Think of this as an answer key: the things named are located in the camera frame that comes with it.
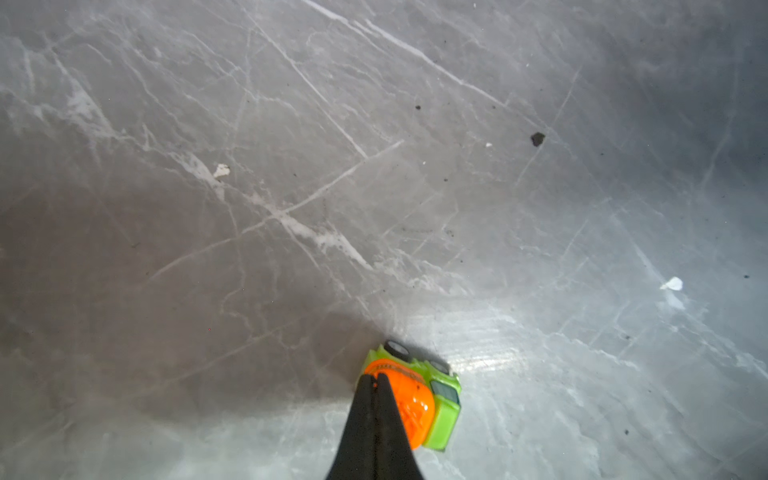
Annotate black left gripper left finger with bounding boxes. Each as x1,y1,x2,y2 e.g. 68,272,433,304
326,375,376,480

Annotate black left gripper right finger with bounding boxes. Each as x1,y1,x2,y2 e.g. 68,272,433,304
374,373,424,480

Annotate orange green toy truck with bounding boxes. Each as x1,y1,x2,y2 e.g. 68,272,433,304
361,340,462,452

